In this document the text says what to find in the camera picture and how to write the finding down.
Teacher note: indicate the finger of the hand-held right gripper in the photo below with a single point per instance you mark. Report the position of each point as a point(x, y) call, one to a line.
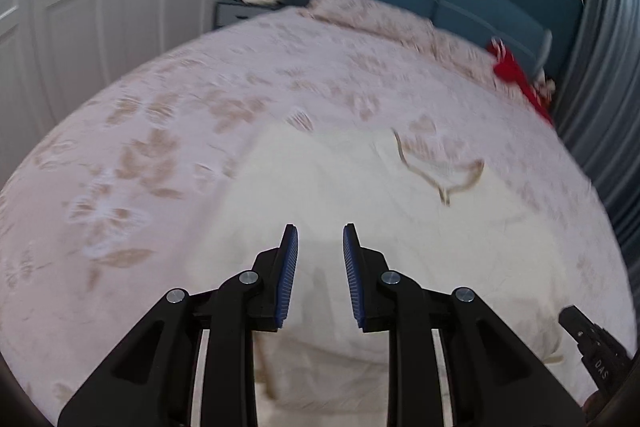
point(575, 324)

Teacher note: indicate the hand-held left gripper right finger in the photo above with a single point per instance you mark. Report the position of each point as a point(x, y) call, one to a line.
point(352, 277)

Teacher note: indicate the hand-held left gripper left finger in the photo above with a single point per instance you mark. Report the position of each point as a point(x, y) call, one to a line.
point(287, 277)

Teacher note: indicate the cream padded jacket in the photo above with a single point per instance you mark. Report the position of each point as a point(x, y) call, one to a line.
point(350, 187)

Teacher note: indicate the bed with floral pink bedspread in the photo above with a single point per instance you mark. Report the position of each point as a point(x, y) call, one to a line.
point(165, 117)

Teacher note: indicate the small plush toy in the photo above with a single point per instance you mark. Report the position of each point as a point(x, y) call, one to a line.
point(545, 89)

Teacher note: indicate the grey curtain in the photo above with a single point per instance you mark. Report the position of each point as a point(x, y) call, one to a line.
point(600, 82)

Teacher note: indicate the floral pink pillow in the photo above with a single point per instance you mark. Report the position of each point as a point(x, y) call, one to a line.
point(460, 52)
point(365, 14)

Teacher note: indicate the red cloth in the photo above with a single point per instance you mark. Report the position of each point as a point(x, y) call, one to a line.
point(512, 69)

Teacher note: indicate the grey nightstand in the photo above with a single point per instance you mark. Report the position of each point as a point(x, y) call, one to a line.
point(240, 14)

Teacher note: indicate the white wardrobe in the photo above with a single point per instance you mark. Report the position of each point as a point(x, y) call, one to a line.
point(100, 7)

